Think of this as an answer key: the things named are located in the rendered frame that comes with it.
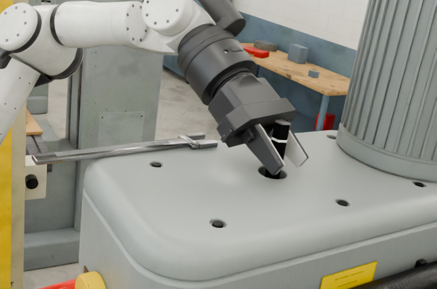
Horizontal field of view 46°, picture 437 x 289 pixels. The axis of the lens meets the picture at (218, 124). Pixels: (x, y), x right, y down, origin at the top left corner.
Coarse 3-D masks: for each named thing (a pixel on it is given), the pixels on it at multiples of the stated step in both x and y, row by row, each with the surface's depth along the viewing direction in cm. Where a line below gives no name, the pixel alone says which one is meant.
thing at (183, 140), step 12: (120, 144) 66; (132, 144) 67; (144, 144) 67; (156, 144) 68; (168, 144) 68; (180, 144) 69; (192, 144) 70; (204, 144) 70; (216, 144) 72; (36, 156) 60; (48, 156) 60; (60, 156) 60; (72, 156) 61; (84, 156) 62; (96, 156) 63; (108, 156) 64
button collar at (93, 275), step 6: (78, 276) 59; (84, 276) 58; (90, 276) 58; (96, 276) 58; (78, 282) 59; (84, 282) 57; (90, 282) 57; (96, 282) 57; (102, 282) 57; (78, 288) 59; (84, 288) 57; (90, 288) 56; (96, 288) 56; (102, 288) 57
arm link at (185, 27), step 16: (144, 0) 70; (160, 0) 69; (176, 0) 68; (192, 0) 71; (208, 0) 71; (224, 0) 71; (144, 16) 69; (160, 16) 68; (176, 16) 67; (192, 16) 70; (208, 16) 73; (224, 16) 70; (240, 16) 70; (160, 32) 69; (176, 32) 69; (192, 32) 70; (208, 32) 68; (224, 32) 69; (240, 32) 72; (176, 48) 72; (192, 48) 68
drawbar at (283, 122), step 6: (276, 120) 64; (282, 120) 65; (276, 126) 64; (282, 126) 63; (288, 126) 63; (276, 132) 64; (282, 132) 64; (288, 132) 64; (276, 138) 64; (282, 138) 64; (276, 144) 64; (282, 144) 64; (282, 150) 64; (282, 156) 65; (270, 174) 66; (276, 174) 66
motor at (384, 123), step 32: (384, 0) 69; (416, 0) 65; (384, 32) 69; (416, 32) 66; (384, 64) 70; (416, 64) 67; (352, 96) 76; (384, 96) 70; (416, 96) 68; (352, 128) 76; (384, 128) 71; (416, 128) 68; (384, 160) 71; (416, 160) 70
